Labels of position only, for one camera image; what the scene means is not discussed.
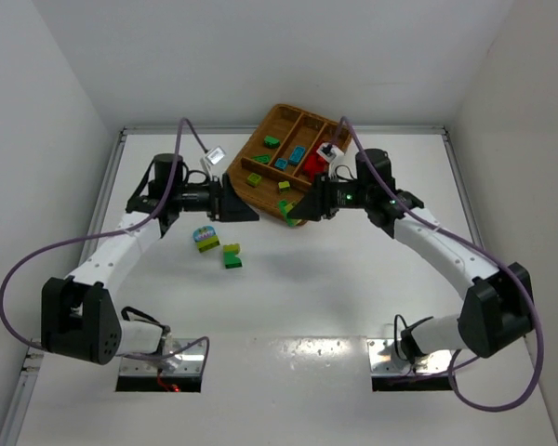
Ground metal base plate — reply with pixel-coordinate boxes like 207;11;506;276
118;336;209;378
367;338;456;376

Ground cyan lime lego stack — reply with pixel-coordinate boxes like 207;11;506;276
193;225;220;254

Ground lime green small lego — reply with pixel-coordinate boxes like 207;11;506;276
278;181;291;193

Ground red top lego stack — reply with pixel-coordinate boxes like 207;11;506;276
301;152;328;182

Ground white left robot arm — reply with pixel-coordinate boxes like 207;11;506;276
41;153;259;365

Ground dark green split lego piece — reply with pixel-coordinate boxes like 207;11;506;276
252;154;272;164

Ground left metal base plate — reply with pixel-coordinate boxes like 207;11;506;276
118;336;209;378

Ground lime piece of split lego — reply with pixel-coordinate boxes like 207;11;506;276
246;173;262;188

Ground green lego in tray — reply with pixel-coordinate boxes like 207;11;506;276
263;136;281;149

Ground brown wicker divided tray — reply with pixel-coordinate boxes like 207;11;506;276
227;104;352;227

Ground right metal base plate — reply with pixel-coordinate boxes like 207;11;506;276
367;338;456;376

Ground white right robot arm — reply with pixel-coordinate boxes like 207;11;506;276
287;149;534;363

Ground small cyan lego cube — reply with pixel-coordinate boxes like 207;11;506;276
274;158;288;170

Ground green lime lego pair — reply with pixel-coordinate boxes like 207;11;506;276
277;200;301;228

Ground green yellow notched lego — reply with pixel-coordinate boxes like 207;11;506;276
222;243;243;269

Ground long cyan lego brick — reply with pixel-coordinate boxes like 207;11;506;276
288;146;306;166

